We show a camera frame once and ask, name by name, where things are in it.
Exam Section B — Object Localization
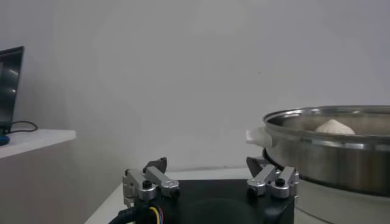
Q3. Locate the black cable on side table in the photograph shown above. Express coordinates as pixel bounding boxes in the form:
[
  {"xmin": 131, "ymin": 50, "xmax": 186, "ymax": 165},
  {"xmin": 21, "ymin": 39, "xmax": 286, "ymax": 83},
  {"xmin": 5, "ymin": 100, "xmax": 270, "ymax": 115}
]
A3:
[{"xmin": 5, "ymin": 121, "xmax": 39, "ymax": 135}]

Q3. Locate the white side table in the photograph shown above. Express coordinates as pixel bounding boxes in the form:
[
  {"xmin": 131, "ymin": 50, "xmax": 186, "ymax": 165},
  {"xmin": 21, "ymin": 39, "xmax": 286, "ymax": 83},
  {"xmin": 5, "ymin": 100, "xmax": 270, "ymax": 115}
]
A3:
[{"xmin": 0, "ymin": 128, "xmax": 77, "ymax": 159}]

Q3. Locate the stainless steel steamer basket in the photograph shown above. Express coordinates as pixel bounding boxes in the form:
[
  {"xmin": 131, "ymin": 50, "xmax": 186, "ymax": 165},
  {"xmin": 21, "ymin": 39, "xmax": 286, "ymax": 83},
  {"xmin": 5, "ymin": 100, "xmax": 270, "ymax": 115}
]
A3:
[{"xmin": 246, "ymin": 105, "xmax": 390, "ymax": 198}]

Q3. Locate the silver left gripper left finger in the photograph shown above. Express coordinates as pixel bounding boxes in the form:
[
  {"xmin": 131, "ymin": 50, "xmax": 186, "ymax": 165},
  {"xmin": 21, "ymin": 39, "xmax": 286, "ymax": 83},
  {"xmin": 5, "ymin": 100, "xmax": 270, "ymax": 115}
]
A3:
[{"xmin": 122, "ymin": 156, "xmax": 180, "ymax": 208}]

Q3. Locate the white electric cooker pot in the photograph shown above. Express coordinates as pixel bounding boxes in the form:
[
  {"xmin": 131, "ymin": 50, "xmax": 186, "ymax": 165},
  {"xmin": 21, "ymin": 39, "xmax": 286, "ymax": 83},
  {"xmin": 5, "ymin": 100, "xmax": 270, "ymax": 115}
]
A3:
[{"xmin": 261, "ymin": 149, "xmax": 390, "ymax": 224}]

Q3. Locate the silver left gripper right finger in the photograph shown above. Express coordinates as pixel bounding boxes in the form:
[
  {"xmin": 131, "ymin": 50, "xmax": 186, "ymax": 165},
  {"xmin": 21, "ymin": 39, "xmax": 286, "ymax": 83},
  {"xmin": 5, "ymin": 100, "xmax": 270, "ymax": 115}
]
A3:
[{"xmin": 246, "ymin": 156, "xmax": 299, "ymax": 199}]

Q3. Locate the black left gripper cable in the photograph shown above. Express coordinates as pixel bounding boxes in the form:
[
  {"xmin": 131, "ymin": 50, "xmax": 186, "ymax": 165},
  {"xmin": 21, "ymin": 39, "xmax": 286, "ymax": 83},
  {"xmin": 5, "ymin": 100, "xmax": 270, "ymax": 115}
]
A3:
[{"xmin": 108, "ymin": 203, "xmax": 165, "ymax": 224}]

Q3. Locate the black laptop screen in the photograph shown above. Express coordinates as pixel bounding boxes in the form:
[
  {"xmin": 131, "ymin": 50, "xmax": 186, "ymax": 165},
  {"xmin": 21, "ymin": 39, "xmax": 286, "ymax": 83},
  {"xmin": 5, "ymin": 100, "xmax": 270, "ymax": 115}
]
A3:
[{"xmin": 0, "ymin": 46, "xmax": 24, "ymax": 135}]

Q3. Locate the white steamed baozi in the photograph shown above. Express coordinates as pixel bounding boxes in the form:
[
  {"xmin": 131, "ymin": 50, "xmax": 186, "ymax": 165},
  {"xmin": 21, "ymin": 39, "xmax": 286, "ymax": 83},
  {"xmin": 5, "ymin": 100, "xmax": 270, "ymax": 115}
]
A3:
[{"xmin": 314, "ymin": 119, "xmax": 356, "ymax": 135}]

